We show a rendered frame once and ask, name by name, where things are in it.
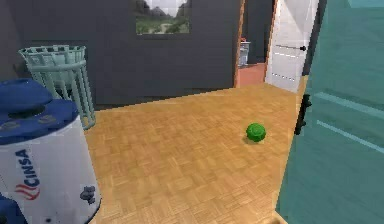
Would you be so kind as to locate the white cylinder with blue lid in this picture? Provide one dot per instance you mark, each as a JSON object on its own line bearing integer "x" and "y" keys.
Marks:
{"x": 43, "y": 166}

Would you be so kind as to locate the white room door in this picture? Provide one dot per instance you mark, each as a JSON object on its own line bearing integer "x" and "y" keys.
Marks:
{"x": 290, "y": 46}

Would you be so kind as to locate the framed landscape picture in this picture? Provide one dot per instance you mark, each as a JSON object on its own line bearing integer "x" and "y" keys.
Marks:
{"x": 162, "y": 18}

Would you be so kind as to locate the teal room door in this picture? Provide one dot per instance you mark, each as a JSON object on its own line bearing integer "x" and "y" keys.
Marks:
{"x": 340, "y": 126}

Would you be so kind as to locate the green ball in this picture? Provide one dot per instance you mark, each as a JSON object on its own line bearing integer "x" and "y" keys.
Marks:
{"x": 256, "y": 132}

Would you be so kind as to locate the green slatted garbage container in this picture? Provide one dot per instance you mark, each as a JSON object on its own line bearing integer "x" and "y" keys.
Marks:
{"x": 63, "y": 71}

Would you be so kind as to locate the pale blue bin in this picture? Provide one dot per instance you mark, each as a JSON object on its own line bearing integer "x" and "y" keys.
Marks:
{"x": 244, "y": 53}

